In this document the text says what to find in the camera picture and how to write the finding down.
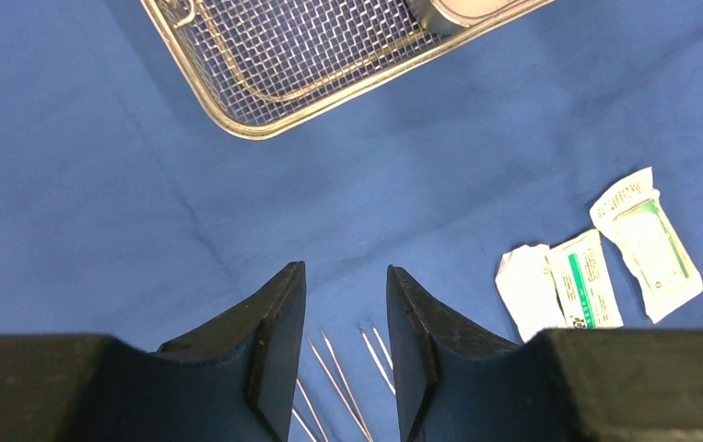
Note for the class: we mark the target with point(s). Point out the green white sterile packet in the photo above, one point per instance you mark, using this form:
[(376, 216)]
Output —
[(583, 284)]

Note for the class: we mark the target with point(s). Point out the pointed steel tweezers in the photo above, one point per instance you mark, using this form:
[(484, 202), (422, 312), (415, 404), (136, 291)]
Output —
[(378, 351)]

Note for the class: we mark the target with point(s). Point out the small steel instrument pan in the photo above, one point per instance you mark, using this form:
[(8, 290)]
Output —
[(448, 17)]

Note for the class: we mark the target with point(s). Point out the blue surgical wrap cloth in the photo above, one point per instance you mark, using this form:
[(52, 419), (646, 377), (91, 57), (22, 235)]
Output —
[(125, 209)]

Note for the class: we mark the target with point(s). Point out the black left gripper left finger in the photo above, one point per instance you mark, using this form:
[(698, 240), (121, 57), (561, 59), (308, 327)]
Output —
[(231, 379)]

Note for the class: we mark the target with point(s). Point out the white gauze roll packet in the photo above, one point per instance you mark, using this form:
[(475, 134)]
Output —
[(525, 284)]

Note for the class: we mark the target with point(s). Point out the thin steel tweezers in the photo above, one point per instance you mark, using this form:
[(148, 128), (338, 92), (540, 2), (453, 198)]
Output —
[(334, 371)]

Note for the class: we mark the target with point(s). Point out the wire mesh steel tray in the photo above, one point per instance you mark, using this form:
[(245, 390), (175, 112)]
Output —
[(259, 68)]

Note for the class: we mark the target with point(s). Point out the blunt steel tweezers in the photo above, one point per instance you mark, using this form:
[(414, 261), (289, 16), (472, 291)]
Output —
[(310, 421)]

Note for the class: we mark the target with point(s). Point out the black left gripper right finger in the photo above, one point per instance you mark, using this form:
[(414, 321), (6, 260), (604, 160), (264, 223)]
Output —
[(457, 381)]

